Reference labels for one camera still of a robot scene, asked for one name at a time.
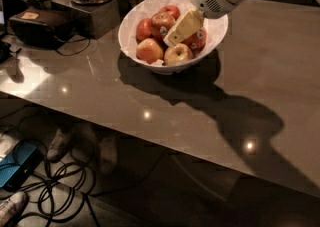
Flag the red apple with sticker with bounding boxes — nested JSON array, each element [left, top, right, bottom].
[[183, 27, 207, 51], [151, 12, 175, 40]]

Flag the black device with label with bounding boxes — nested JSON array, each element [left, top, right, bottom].
[[9, 7, 74, 49]]

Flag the red apple centre with sticker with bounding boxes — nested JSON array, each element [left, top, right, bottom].
[[151, 12, 175, 40]]

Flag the white bowl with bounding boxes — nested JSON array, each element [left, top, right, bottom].
[[117, 0, 230, 76]]

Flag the black cable on table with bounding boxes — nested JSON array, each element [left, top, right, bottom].
[[54, 35, 92, 57]]

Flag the red apple top back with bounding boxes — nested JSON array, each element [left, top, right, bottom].
[[159, 5, 181, 20]]

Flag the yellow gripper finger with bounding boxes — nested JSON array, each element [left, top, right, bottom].
[[163, 9, 204, 46]]

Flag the white shoe bottom left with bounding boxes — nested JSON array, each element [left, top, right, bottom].
[[0, 191, 27, 227]]

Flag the red apple left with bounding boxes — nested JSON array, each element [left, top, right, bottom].
[[136, 18, 152, 41]]

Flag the red apple right with sticker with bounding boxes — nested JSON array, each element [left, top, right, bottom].
[[183, 27, 207, 51]]

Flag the white shoe under table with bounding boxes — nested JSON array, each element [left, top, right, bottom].
[[46, 129, 73, 163]]

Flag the black cables on floor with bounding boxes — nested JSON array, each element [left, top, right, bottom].
[[0, 104, 101, 227]]

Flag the dark metal stand box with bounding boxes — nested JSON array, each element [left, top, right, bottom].
[[52, 0, 120, 39]]

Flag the yellow-red apple front left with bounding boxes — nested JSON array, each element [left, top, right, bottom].
[[136, 38, 164, 64]]

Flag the blue box on floor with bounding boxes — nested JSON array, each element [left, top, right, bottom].
[[0, 142, 41, 192]]

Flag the yellow apple front right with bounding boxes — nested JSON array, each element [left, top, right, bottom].
[[164, 43, 193, 65]]

